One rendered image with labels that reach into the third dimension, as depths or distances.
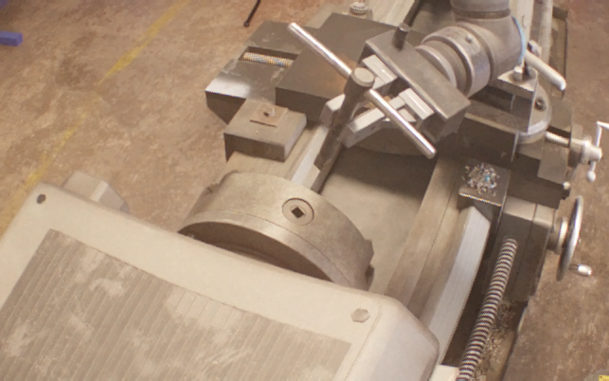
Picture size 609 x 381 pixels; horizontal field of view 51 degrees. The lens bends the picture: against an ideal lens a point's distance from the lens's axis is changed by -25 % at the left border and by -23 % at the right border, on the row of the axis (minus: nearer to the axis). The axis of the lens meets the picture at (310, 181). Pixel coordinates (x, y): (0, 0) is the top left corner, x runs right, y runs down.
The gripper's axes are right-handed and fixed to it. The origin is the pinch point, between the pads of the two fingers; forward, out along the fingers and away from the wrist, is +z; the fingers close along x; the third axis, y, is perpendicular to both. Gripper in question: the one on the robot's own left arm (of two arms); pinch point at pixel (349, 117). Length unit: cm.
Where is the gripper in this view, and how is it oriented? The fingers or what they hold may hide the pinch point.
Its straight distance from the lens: 82.2
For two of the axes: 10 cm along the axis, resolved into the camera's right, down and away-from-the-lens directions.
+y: 2.5, -5.7, -7.8
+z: -7.1, 4.3, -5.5
